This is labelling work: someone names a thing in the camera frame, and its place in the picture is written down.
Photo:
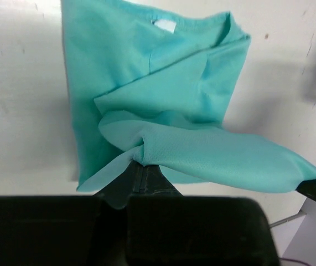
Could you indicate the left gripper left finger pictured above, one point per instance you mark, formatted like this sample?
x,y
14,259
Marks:
x,y
69,230

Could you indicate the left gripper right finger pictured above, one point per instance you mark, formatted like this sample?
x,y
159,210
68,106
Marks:
x,y
167,228

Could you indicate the teal t shirt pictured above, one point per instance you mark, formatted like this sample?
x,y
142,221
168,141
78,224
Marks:
x,y
152,87

